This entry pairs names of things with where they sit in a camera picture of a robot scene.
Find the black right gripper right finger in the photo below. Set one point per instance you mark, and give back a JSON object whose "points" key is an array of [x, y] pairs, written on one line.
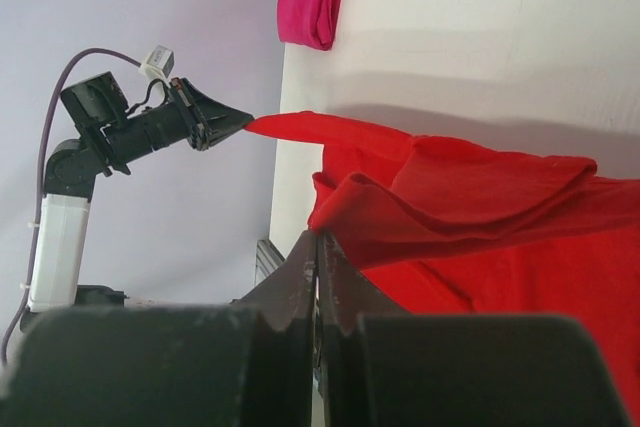
{"points": [[366, 353]]}

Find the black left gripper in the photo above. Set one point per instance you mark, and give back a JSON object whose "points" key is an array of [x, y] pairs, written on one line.
{"points": [[203, 121]]}

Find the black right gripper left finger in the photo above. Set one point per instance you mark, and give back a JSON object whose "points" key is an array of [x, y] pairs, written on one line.
{"points": [[277, 388]]}

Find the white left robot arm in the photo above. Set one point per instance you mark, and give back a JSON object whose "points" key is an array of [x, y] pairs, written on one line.
{"points": [[112, 134]]}

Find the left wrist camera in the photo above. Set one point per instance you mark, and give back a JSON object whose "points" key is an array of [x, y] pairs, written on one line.
{"points": [[158, 65]]}

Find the red t shirt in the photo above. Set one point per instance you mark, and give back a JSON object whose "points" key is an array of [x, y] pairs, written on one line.
{"points": [[443, 225]]}

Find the aluminium rail left side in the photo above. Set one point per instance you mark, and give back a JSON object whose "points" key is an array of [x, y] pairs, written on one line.
{"points": [[267, 260]]}

